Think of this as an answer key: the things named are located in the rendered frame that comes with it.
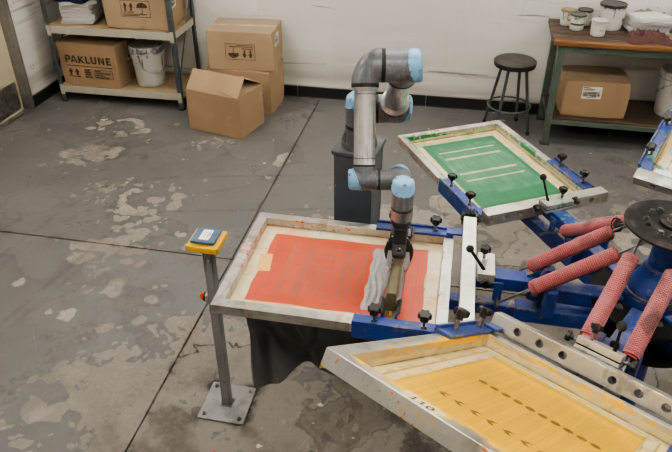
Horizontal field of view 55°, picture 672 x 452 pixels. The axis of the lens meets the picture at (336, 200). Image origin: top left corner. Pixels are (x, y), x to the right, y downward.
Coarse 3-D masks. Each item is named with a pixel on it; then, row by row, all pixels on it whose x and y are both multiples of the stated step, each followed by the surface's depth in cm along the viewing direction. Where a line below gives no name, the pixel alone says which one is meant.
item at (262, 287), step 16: (272, 272) 239; (256, 288) 231; (272, 288) 231; (416, 288) 231; (304, 304) 224; (320, 304) 224; (336, 304) 224; (352, 304) 224; (416, 304) 224; (416, 320) 217
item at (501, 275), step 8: (496, 272) 225; (504, 272) 225; (512, 272) 225; (520, 272) 225; (496, 280) 223; (504, 280) 222; (512, 280) 221; (520, 280) 221; (504, 288) 224; (512, 288) 223; (520, 288) 222
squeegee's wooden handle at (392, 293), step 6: (396, 258) 228; (396, 264) 226; (402, 264) 232; (396, 270) 223; (390, 276) 221; (396, 276) 220; (390, 282) 217; (396, 282) 217; (390, 288) 214; (396, 288) 215; (390, 294) 213; (396, 294) 215; (390, 300) 214; (396, 300) 218; (390, 306) 215
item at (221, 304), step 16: (256, 224) 259; (272, 224) 264; (288, 224) 263; (304, 224) 261; (320, 224) 260; (336, 224) 259; (352, 224) 259; (368, 224) 259; (256, 240) 252; (416, 240) 255; (432, 240) 253; (448, 240) 250; (240, 256) 241; (448, 256) 241; (240, 272) 236; (448, 272) 233; (224, 288) 225; (448, 288) 225; (224, 304) 218; (240, 304) 218; (256, 304) 218; (448, 304) 218; (272, 320) 217; (288, 320) 215; (304, 320) 214; (320, 320) 212; (336, 320) 212
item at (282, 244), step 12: (276, 240) 256; (288, 240) 256; (300, 240) 256; (312, 240) 256; (324, 240) 256; (336, 240) 256; (276, 252) 249; (288, 252) 249; (372, 252) 249; (420, 252) 249; (276, 264) 243; (420, 264) 243; (408, 276) 237; (420, 276) 237
